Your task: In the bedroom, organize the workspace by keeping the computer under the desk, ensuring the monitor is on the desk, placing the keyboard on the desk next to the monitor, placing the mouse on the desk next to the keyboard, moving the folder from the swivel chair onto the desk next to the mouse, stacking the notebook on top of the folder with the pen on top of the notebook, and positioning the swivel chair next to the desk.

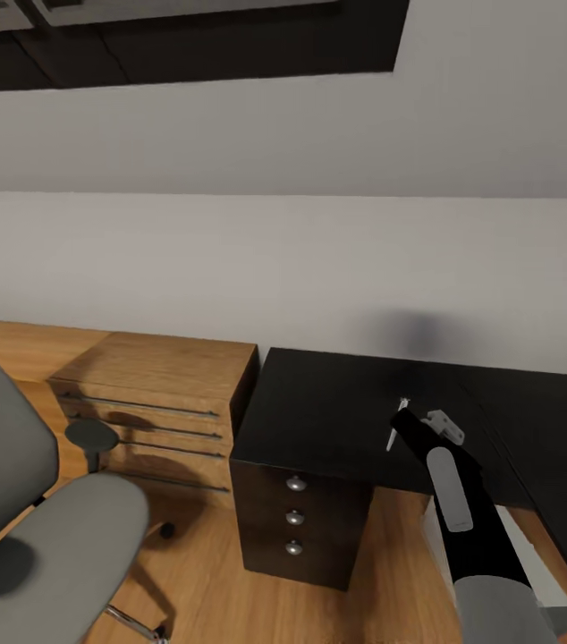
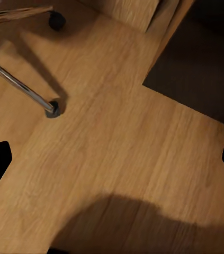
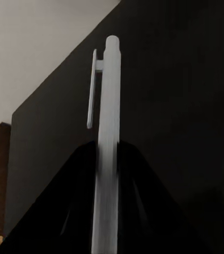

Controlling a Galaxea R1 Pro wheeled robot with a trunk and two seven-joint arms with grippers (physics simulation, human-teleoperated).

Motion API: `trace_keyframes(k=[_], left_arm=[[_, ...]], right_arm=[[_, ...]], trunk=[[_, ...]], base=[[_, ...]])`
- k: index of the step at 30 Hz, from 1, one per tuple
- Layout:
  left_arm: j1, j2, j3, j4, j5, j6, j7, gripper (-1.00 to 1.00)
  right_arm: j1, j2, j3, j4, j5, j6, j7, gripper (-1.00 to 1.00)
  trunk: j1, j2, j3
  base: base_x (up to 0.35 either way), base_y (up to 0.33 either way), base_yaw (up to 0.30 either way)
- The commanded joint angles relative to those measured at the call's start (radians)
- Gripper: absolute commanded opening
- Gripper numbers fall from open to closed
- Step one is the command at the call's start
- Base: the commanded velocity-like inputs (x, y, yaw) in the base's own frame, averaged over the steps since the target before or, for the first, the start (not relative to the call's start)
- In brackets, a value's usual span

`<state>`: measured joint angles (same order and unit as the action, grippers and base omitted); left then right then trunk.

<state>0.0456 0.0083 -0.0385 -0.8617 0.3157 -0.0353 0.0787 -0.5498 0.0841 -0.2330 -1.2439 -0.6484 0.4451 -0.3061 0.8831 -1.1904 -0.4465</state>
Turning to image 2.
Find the swivel chair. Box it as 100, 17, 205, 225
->
0, 0, 66, 118

